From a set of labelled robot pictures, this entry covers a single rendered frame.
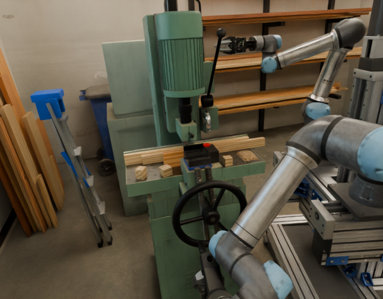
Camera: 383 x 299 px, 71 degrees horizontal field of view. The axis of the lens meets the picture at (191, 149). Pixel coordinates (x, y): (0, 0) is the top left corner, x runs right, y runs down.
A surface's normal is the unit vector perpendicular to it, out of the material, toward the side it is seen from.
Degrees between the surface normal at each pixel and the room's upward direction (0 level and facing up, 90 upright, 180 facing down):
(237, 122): 90
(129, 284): 0
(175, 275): 90
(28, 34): 90
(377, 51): 90
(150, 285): 0
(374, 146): 57
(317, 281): 0
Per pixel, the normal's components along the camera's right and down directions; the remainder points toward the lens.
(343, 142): -0.83, -0.10
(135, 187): 0.23, 0.37
